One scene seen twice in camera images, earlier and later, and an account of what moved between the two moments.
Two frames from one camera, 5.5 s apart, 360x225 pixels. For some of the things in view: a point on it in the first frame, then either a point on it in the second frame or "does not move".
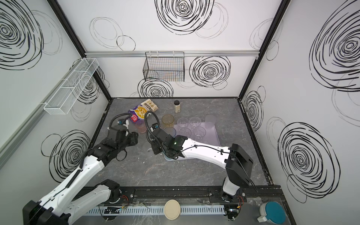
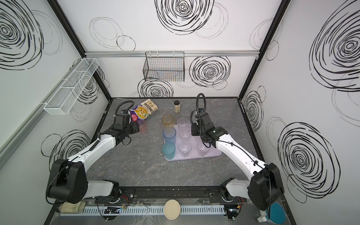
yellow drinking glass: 168,120 does not move
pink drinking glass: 140,125 does not move
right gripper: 155,138 -> 195,129
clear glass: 183,122 does not move
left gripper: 129,138 -> 135,128
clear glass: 185,131 does not move
